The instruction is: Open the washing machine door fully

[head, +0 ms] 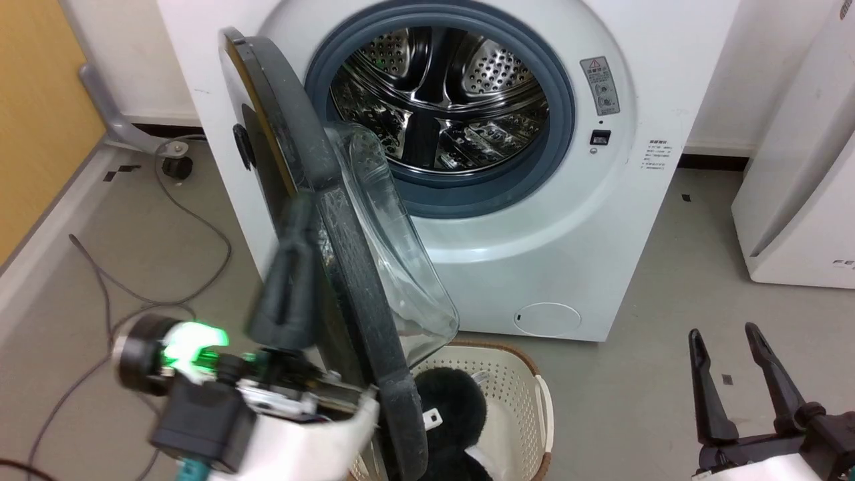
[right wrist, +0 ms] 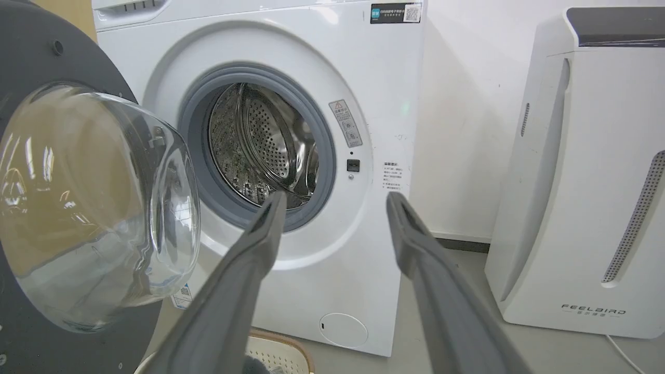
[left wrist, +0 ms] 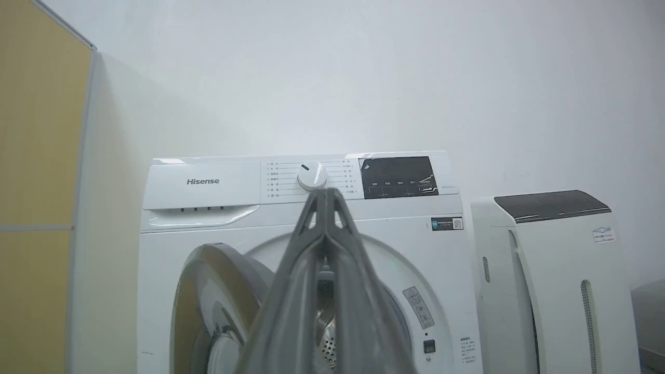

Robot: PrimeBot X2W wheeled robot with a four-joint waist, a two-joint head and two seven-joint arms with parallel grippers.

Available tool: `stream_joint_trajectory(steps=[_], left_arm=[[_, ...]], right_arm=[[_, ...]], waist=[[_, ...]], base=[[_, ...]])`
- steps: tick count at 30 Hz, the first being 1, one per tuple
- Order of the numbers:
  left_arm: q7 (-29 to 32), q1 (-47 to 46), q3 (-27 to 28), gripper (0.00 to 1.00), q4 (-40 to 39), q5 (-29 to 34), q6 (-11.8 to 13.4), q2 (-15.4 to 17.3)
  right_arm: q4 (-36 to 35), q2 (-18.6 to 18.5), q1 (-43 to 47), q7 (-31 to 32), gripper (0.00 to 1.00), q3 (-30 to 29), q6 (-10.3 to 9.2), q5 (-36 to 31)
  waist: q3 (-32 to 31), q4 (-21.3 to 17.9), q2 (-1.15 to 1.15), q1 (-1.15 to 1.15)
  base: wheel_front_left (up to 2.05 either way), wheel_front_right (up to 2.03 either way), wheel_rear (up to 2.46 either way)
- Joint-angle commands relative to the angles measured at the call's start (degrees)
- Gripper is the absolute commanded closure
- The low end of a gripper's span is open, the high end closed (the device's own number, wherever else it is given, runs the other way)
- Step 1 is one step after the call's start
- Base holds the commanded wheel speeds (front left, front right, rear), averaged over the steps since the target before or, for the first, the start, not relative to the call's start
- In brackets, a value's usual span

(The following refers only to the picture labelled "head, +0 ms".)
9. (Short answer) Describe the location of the grey warning sticker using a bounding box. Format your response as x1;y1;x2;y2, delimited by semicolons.
579;56;621;117

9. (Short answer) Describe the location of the stainless steel washer drum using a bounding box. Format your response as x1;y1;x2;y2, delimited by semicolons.
329;25;551;172

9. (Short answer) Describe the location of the grey rubber door gasket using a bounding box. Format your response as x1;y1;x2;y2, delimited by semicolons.
305;3;576;220

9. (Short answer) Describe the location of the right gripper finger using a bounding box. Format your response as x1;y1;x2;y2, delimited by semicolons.
688;329;740;446
744;323;808;436

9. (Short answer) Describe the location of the grey floor cable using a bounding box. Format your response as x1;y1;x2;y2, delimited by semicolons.
25;136;232;481

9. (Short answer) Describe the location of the small printed text label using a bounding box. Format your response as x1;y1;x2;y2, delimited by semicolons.
644;139;673;172

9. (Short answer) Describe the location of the white front-load washing machine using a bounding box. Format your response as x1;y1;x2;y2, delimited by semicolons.
157;0;741;343

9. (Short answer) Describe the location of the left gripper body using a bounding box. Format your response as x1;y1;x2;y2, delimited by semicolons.
163;322;383;481

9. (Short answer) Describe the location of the cream plastic laundry basket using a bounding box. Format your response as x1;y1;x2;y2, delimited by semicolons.
347;340;555;481

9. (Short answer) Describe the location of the orange wooden panel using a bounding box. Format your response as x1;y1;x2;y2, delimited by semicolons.
0;0;108;268

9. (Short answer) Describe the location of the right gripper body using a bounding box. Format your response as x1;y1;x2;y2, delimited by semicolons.
693;431;824;481

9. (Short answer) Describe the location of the round white filter cover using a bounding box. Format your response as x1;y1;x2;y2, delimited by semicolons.
514;302;582;338

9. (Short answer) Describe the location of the black fluffy garment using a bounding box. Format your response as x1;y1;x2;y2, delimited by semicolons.
413;366;496;481

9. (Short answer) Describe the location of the white air purifier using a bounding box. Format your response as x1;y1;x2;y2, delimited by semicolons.
731;0;855;290

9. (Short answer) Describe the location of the black washing machine door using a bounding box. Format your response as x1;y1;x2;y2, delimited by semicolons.
217;27;462;481

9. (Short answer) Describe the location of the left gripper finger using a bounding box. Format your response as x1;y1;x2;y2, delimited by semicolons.
246;194;323;353

